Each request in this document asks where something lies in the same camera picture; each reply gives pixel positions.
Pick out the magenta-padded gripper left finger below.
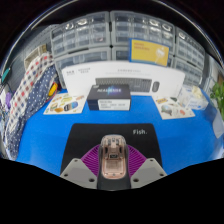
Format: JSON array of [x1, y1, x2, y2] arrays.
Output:
[[59, 143, 114, 191]]

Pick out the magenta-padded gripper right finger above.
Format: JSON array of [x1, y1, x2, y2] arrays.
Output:
[[113, 143, 168, 191]]

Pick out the black mouse pad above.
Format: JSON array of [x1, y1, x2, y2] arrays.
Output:
[[60, 122, 163, 174]]

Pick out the small black mouse box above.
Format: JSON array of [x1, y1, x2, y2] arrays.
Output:
[[86, 83, 132, 112]]

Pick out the colourful sticker sheet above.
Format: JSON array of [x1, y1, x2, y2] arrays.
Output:
[[152, 95, 196, 120], [43, 92, 86, 116]]

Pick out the navy polka dot cloth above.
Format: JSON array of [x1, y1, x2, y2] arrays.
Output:
[[6, 64, 61, 160]]

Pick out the yellow red tool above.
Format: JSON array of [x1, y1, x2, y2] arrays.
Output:
[[47, 81, 59, 98]]

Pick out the long white keyboard box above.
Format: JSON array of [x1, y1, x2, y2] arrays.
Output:
[[60, 60, 186, 98]]

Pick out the purple bag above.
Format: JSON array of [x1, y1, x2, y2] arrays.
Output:
[[4, 91, 13, 109]]

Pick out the green potted plant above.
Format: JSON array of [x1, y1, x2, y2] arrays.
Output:
[[209, 81, 224, 121]]

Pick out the red blue checkered cloth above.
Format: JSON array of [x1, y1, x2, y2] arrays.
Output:
[[6, 52, 56, 134]]

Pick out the grey drawer cabinet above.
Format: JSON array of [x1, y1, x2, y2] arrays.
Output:
[[54, 46, 113, 88], [169, 56, 204, 87], [49, 11, 112, 56], [111, 45, 132, 62], [109, 9, 177, 48], [173, 28, 206, 68]]

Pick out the yellow card box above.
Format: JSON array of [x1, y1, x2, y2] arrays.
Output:
[[129, 38, 170, 67]]

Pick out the teal tool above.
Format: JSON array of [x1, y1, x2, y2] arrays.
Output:
[[1, 67, 11, 84]]

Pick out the cream woven basket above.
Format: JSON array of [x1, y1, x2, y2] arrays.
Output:
[[23, 44, 48, 69]]

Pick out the grey pegboard panel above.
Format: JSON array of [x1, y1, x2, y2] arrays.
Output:
[[6, 24, 54, 91]]

